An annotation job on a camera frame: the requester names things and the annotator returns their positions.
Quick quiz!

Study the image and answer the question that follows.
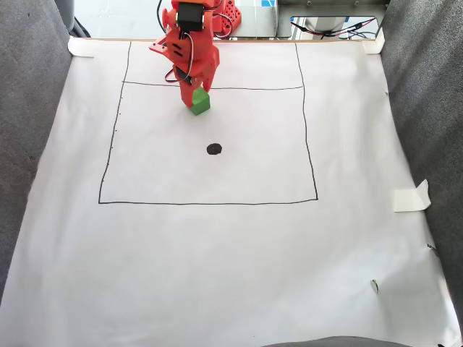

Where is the green block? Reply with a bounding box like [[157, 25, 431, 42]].
[[187, 85, 211, 116]]

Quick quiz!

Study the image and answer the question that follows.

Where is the grey cloth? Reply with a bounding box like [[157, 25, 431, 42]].
[[0, 0, 75, 301], [375, 0, 463, 326]]

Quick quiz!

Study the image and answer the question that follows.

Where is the white paper sheet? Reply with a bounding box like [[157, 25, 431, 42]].
[[0, 38, 463, 347]]

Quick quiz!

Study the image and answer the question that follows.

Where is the folded white tape piece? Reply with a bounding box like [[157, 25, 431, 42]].
[[393, 179, 433, 213]]

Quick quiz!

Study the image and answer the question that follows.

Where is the orange camera mount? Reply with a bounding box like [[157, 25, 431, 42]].
[[148, 35, 173, 56]]

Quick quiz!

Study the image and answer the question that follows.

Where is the black camera cable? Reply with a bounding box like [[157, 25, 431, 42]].
[[156, 0, 168, 35]]

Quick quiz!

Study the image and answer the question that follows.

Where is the grey metal base plate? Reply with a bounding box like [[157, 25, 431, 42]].
[[231, 5, 279, 39]]

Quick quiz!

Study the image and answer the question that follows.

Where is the red black wire bundle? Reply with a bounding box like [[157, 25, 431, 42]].
[[291, 17, 377, 40]]

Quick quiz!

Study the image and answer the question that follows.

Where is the grey metal frame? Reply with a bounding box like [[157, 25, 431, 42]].
[[276, 0, 390, 40]]

